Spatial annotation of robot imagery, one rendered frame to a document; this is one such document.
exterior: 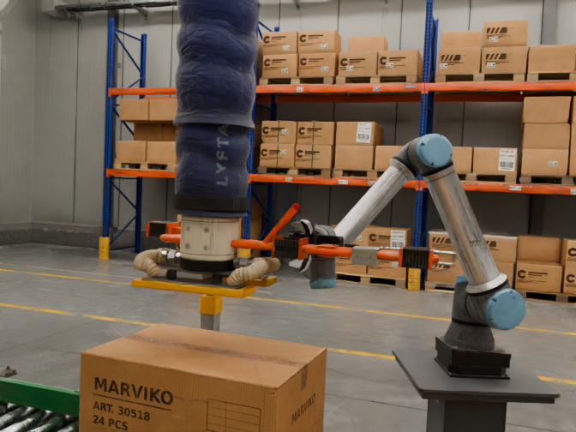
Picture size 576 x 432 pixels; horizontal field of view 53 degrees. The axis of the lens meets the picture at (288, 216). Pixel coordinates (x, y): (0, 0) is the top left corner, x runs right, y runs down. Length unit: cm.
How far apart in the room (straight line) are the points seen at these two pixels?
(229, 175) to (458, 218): 86
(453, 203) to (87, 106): 1114
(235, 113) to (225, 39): 20
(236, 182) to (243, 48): 37
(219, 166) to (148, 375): 59
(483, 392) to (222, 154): 124
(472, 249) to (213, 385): 105
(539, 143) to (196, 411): 758
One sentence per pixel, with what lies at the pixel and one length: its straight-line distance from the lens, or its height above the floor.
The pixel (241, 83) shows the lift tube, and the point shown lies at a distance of 165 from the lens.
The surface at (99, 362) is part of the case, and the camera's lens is 173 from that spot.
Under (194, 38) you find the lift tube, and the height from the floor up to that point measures 183.
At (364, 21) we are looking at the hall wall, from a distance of 1059.
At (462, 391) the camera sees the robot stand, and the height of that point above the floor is 75.
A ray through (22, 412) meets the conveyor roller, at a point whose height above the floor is 54.
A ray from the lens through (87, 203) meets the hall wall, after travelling 1265.
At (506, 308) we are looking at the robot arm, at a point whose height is 105.
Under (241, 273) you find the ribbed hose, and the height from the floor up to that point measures 120.
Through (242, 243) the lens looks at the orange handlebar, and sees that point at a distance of 165.
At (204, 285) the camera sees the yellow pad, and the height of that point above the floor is 116.
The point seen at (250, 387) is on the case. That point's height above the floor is 93.
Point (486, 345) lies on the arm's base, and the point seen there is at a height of 87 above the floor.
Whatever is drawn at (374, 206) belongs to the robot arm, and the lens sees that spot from 213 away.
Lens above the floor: 144
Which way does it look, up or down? 3 degrees down
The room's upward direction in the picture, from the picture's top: 3 degrees clockwise
